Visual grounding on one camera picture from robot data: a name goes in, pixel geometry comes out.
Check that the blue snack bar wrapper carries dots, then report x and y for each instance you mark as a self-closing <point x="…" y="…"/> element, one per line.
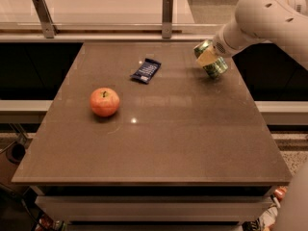
<point x="146" y="71"/>

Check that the green soda can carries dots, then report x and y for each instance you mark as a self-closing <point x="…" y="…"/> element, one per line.
<point x="215" y="69"/>

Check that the middle metal railing bracket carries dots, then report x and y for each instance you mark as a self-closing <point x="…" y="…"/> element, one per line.
<point x="167" y="15"/>

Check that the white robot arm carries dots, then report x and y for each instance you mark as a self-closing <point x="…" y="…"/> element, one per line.
<point x="279" y="22"/>

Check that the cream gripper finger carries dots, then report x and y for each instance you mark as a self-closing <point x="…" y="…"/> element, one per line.
<point x="209" y="56"/>

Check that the red apple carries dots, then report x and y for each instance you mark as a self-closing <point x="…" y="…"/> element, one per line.
<point x="104" y="102"/>

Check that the metal railing bracket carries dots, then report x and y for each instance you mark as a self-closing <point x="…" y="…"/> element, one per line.
<point x="48" y="28"/>
<point x="167" y="15"/>

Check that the wire basket with snacks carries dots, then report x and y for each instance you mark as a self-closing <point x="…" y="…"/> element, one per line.
<point x="274" y="218"/>

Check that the left metal railing bracket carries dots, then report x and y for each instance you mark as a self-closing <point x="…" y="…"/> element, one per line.
<point x="48" y="28"/>

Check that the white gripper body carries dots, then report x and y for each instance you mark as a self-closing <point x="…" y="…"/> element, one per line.
<point x="223" y="46"/>

